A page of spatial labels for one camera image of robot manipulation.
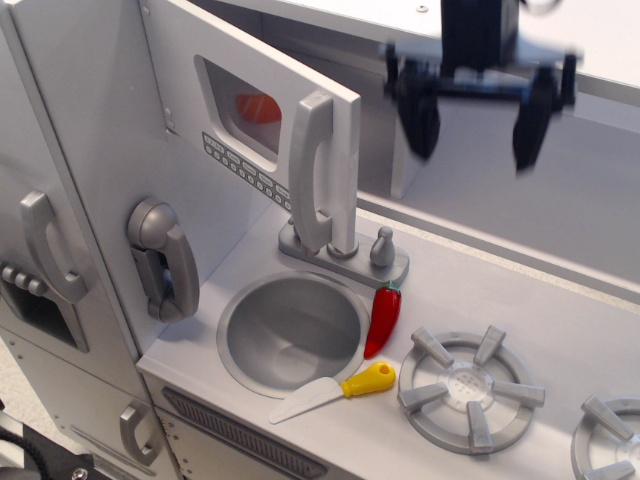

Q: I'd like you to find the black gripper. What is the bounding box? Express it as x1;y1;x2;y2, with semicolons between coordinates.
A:
380;39;583;173

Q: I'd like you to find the silver microwave door handle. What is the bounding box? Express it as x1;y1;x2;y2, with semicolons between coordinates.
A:
288;91;333;252

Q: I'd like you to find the grey toy microwave door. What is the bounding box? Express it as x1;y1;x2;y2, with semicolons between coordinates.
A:
141;1;361;253

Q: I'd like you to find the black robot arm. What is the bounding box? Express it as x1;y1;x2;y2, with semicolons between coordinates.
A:
381;1;581;172

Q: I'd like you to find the orange toy food in microwave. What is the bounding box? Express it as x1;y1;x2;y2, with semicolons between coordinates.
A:
235;93;282;125

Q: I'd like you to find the silver toy faucet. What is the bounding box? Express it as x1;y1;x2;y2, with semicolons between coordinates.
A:
278;220;410;288

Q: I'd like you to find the red toy chili pepper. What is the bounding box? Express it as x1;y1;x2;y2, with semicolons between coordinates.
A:
364;281;402;359

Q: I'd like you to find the silver toy stove burner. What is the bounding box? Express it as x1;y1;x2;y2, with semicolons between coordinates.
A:
397;325;546;455

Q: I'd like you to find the round silver sink basin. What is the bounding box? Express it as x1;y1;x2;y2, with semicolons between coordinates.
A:
216;272;370;399

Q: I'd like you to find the grey oven vent grille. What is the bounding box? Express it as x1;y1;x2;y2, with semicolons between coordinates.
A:
162;388;327;479

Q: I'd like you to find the grey ice dispenser panel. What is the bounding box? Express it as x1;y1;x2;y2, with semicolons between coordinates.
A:
1;260;89;353

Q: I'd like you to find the yellow handled toy knife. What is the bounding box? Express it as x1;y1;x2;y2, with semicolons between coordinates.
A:
268;362;396;425

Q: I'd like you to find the silver toy wall phone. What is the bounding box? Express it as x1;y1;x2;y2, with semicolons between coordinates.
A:
126;197;200;323

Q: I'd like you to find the silver fridge door handle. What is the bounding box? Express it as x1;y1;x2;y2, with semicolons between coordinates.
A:
20;190;87;304

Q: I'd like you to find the silver lower door handle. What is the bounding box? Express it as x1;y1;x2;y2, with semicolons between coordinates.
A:
119;400;159;467

